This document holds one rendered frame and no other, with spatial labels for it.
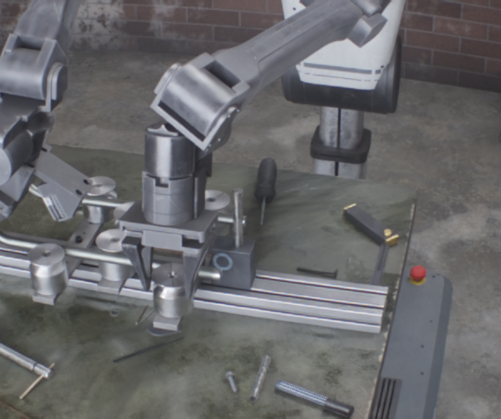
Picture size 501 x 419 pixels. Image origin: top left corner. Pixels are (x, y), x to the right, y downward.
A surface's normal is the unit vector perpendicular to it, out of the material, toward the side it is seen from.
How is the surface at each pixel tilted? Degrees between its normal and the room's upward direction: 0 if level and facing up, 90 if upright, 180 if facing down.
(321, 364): 0
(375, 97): 106
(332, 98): 112
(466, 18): 90
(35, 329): 0
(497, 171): 0
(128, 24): 90
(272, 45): 28
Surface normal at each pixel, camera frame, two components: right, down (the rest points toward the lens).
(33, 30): -0.11, -0.29
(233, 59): 0.42, -0.63
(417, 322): 0.00, -0.84
